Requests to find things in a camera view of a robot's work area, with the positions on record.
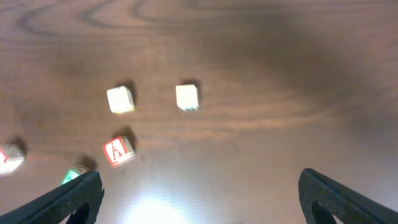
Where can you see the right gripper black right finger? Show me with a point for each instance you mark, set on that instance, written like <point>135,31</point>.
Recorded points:
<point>324,200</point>

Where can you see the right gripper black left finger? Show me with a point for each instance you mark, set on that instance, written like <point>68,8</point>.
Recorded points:
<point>77,201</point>

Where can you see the red letter A block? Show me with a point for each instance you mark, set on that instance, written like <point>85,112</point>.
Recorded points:
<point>118,151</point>

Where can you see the red letter I block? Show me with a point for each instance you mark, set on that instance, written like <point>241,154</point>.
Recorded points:
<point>12,158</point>

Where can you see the green letter J block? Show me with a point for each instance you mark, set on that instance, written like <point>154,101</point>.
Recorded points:
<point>73,173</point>

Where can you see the turtle picture yellow block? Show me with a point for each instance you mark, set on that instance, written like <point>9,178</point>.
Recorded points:
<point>120,100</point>

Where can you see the plain block green bottom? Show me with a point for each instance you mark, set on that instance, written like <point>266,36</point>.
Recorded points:
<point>187,97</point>

